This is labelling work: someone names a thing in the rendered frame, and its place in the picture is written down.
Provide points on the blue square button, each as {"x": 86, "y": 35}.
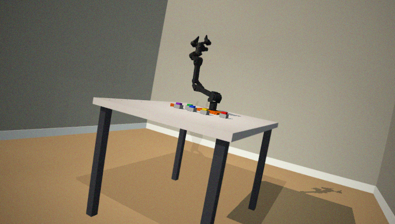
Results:
{"x": 192, "y": 108}

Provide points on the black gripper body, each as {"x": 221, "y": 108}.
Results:
{"x": 201, "y": 44}

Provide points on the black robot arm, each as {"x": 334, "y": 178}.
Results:
{"x": 213, "y": 96}

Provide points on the yellow button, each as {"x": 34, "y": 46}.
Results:
{"x": 204, "y": 111}

